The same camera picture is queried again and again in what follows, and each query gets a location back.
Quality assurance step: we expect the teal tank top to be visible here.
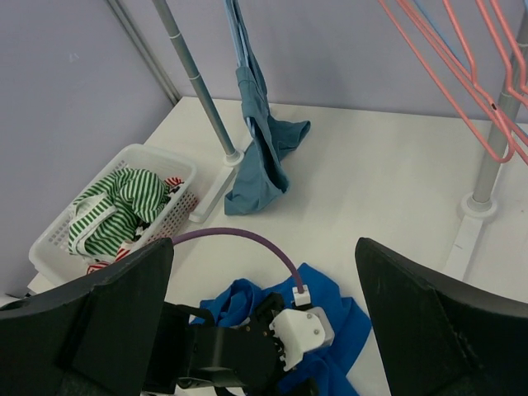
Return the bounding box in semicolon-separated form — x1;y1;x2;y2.
223;0;312;217

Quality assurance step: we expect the pink hanger of black top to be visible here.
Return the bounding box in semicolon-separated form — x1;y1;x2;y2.
443;1;527;163

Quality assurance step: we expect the black striped tank top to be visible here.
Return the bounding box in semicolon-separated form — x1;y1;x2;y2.
126;220;151;243

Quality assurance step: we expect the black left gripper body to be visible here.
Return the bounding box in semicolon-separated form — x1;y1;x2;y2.
144;292;297;395

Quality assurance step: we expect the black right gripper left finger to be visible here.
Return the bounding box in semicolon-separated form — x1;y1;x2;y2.
1;238;173;395

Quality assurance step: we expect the red striped tank top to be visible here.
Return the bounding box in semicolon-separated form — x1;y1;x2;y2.
84;175;185;276

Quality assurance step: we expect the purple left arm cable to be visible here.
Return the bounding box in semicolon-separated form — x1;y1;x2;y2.
171;227;306;295

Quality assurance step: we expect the green striped tank top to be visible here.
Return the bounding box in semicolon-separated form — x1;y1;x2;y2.
67;167;172;261

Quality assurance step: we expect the white plastic basket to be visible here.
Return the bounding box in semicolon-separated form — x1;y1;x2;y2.
29;144;198;285

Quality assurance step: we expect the pink hanger of green top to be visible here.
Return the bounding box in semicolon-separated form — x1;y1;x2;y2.
377;0;516;164

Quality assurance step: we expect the royal blue tank top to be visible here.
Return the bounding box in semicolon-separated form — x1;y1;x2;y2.
199;262;373;396

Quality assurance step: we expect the white clothes rack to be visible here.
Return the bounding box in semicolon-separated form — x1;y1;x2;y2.
153;1;527;281

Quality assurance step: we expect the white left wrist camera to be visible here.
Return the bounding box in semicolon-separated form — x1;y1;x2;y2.
269;285;335;371

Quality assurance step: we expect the blue hanger of teal top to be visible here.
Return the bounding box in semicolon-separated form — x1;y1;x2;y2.
224;0;262;89

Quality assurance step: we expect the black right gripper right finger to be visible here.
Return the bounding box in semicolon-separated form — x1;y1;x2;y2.
355;238;527;395

